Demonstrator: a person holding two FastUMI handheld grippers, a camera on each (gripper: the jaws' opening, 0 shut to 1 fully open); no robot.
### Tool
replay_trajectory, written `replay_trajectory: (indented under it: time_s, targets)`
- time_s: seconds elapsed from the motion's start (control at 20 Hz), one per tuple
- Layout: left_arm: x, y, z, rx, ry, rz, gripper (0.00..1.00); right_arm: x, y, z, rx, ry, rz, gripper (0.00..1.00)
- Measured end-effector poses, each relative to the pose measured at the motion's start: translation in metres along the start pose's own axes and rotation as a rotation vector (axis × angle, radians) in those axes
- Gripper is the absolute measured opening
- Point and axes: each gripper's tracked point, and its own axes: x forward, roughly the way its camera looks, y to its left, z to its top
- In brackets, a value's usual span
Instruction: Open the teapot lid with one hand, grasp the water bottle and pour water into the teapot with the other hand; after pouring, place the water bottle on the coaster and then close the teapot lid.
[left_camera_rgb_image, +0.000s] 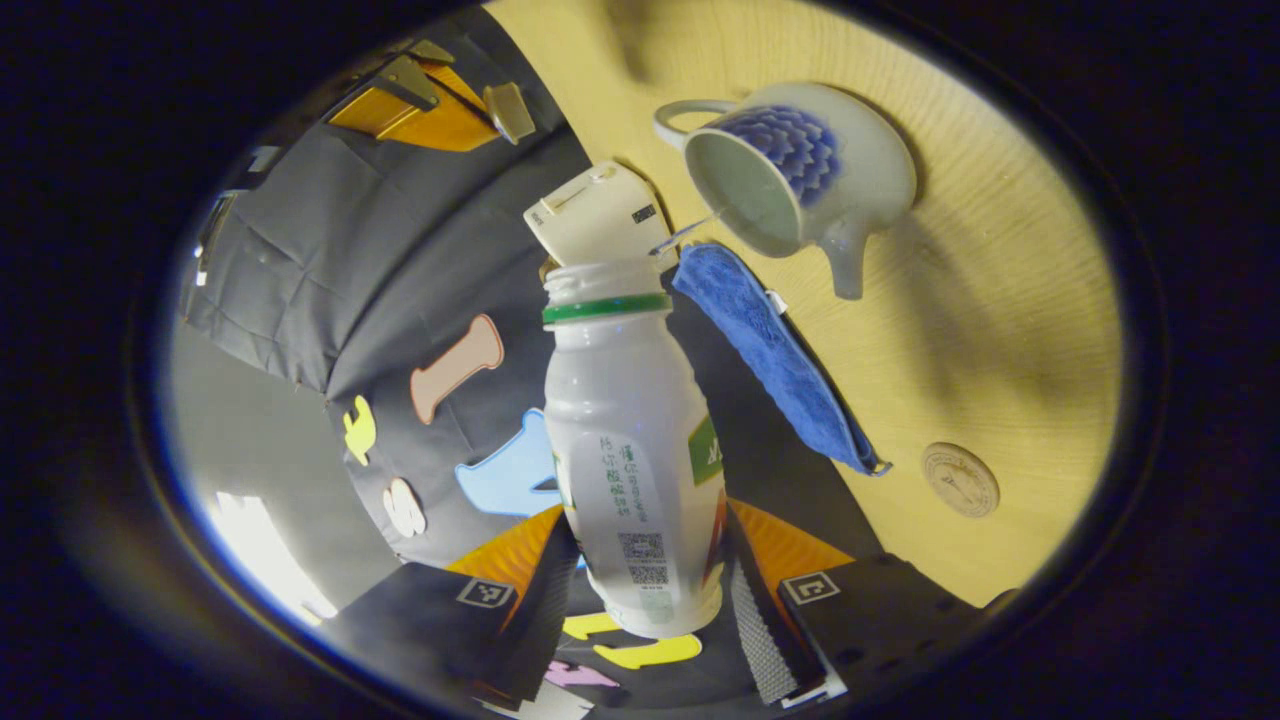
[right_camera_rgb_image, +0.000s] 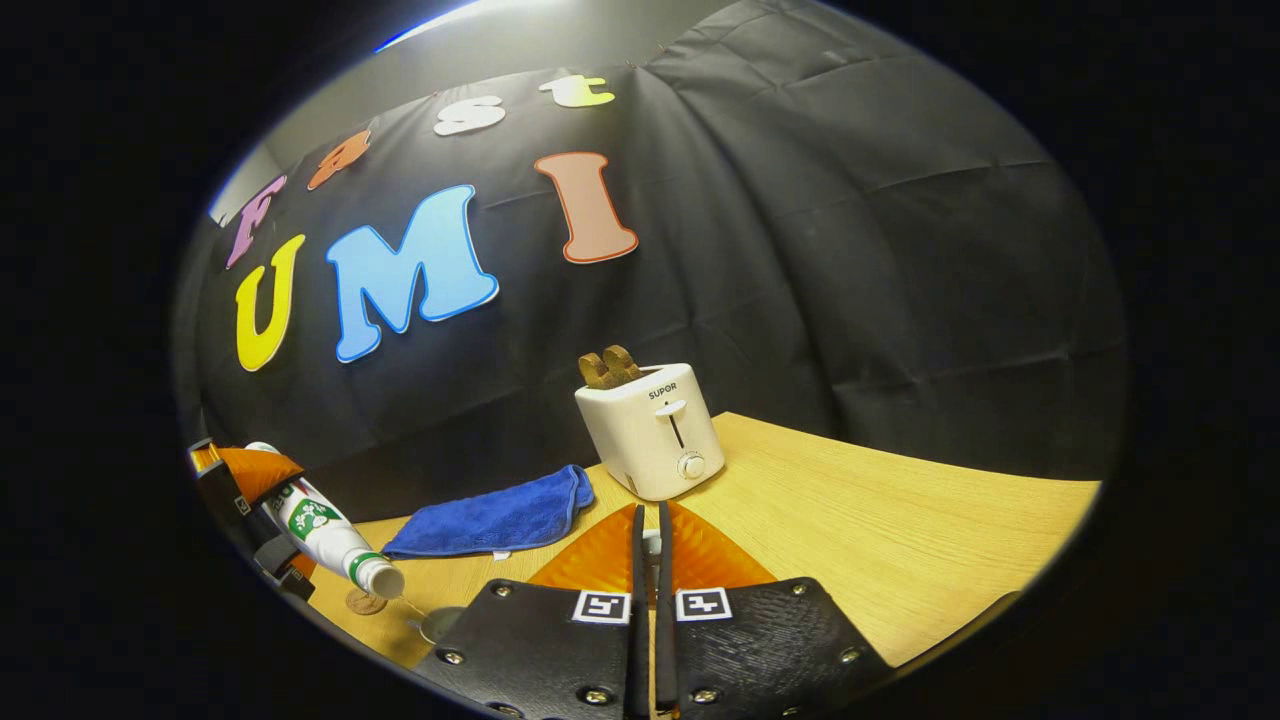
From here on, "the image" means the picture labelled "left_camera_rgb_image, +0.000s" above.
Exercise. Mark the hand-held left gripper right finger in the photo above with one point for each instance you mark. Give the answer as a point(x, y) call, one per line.
point(760, 640)

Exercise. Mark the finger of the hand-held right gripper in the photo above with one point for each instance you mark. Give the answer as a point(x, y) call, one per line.
point(440, 125)
point(430, 50)

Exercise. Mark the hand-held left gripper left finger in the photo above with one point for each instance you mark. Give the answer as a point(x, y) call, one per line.
point(550, 620)

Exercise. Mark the round wooden coaster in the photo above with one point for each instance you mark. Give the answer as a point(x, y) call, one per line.
point(960, 480)

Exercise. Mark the white blue-flowered teacup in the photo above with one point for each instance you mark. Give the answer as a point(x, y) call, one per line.
point(860, 170)

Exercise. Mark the white toaster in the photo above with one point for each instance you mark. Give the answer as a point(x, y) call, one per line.
point(590, 215)

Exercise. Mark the blue towel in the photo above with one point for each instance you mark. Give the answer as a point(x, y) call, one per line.
point(770, 340)

